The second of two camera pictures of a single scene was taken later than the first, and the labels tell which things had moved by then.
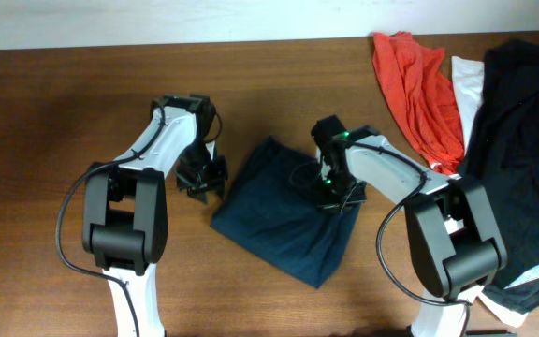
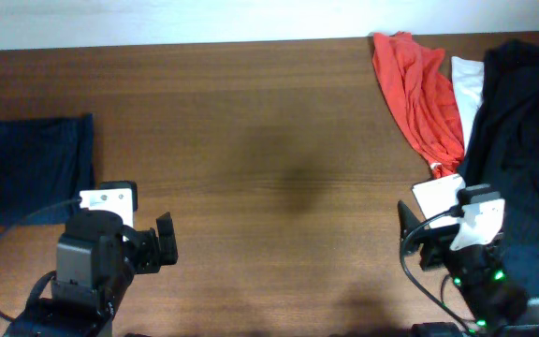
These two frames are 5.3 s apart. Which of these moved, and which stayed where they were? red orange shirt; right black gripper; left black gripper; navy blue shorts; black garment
Moved: navy blue shorts; right black gripper; left black gripper
Stayed: red orange shirt; black garment
